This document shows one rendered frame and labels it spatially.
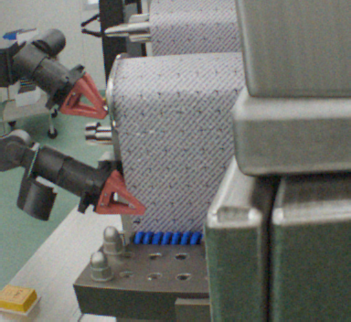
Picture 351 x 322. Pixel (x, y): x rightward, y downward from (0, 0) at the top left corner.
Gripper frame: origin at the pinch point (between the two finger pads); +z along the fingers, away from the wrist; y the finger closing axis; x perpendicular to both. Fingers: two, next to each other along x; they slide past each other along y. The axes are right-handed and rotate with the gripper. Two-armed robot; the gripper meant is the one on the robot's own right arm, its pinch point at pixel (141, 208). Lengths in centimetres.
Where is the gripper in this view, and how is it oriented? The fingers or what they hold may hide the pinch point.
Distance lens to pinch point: 107.1
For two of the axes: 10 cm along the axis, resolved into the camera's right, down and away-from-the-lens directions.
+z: 9.1, 4.0, -0.9
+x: 3.4, -8.6, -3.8
